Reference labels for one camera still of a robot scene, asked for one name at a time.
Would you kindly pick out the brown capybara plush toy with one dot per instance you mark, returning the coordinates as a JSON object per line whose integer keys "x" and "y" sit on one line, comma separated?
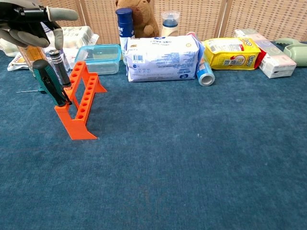
{"x": 144, "y": 19}

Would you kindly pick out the white wet wipes pack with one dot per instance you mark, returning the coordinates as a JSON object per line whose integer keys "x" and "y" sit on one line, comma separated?
{"x": 163, "y": 60}

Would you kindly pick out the green lint roller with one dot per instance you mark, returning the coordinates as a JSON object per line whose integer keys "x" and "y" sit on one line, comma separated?
{"x": 295, "y": 51}

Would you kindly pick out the white egg carton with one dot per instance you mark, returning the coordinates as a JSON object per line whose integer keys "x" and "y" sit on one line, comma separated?
{"x": 76, "y": 36}

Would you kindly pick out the green tea bottle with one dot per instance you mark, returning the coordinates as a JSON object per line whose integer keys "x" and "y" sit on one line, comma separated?
{"x": 31, "y": 55}

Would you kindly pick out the pastel tissue box pack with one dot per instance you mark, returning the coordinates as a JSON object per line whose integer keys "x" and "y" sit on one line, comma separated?
{"x": 275, "y": 62}

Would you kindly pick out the white squeeze bottle clear cap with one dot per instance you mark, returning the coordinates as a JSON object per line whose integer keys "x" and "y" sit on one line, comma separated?
{"x": 169, "y": 30}

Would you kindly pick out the large green black screwdriver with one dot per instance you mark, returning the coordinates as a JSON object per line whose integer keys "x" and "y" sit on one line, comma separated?
{"x": 48, "y": 79}

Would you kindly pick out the clear container blue lid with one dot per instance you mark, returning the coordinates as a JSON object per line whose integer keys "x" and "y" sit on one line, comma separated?
{"x": 100, "y": 60}

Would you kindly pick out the yellow Lipo biscuit bag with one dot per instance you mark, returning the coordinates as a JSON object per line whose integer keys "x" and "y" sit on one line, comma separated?
{"x": 230, "y": 55}

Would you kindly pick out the blue felt table cover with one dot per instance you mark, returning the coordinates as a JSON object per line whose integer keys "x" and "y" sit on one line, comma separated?
{"x": 168, "y": 155}

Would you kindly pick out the small green screwdriver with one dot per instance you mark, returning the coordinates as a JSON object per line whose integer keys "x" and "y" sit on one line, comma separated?
{"x": 42, "y": 90}

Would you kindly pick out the clear water bottle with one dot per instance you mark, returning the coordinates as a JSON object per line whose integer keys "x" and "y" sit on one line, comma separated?
{"x": 67, "y": 64}

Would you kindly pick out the wicker folding screen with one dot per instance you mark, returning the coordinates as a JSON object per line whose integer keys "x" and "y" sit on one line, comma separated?
{"x": 204, "y": 14}

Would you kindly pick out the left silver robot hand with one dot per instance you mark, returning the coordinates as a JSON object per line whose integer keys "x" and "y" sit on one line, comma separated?
{"x": 21, "y": 24}

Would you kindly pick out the orange plastic tool rack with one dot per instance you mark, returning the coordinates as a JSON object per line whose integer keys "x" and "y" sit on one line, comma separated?
{"x": 76, "y": 127}

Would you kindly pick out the yellow red snack box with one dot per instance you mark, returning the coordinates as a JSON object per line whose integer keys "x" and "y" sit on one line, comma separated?
{"x": 262, "y": 60}

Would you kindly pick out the blue white spray can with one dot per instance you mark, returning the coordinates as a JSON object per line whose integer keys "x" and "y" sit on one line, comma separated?
{"x": 124, "y": 26}

